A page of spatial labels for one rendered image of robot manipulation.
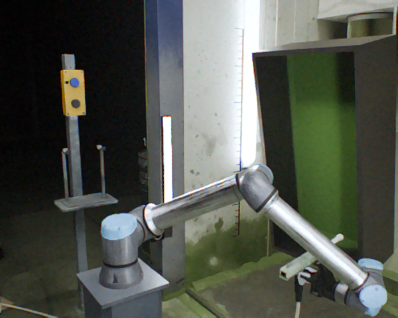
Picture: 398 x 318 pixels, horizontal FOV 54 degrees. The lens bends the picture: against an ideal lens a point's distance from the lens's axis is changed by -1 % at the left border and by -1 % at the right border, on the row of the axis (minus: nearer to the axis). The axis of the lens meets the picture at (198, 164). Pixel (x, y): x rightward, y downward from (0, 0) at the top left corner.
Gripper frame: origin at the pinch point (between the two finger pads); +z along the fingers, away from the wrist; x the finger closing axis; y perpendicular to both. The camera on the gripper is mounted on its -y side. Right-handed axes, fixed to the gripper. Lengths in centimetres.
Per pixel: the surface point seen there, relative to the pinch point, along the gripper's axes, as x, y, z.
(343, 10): 153, -121, 63
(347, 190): 73, -14, 13
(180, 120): 24, -54, 104
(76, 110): -34, -67, 128
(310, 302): 65, 68, 30
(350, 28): 160, -107, 61
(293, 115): 66, -56, 48
